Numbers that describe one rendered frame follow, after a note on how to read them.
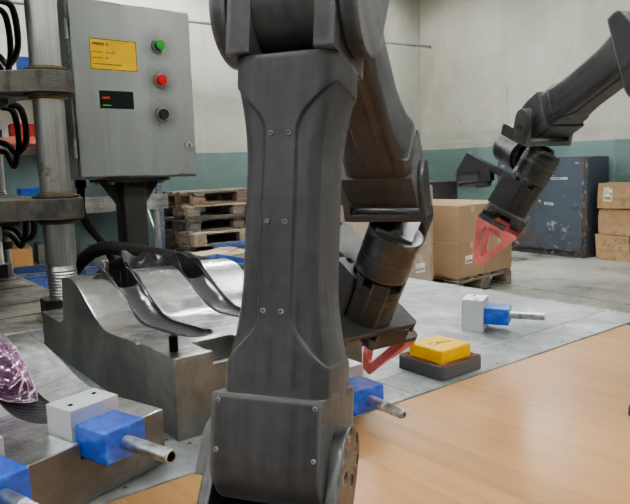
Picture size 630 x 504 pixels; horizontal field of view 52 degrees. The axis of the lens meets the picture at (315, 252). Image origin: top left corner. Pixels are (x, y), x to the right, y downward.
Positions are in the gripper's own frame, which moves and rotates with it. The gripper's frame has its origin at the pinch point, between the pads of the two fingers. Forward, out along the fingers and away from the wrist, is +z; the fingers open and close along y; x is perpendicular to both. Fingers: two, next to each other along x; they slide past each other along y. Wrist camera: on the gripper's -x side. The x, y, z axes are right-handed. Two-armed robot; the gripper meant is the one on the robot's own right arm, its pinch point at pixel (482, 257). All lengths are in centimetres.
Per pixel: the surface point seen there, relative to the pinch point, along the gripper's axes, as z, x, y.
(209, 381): 15, -14, 53
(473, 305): 7.3, 3.0, 2.6
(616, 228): 35, 56, -643
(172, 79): 5, -86, -23
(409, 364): 12.5, 1.0, 26.5
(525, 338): 7.0, 12.7, 4.4
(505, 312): 5.6, 8.0, 2.2
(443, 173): 94, -173, -832
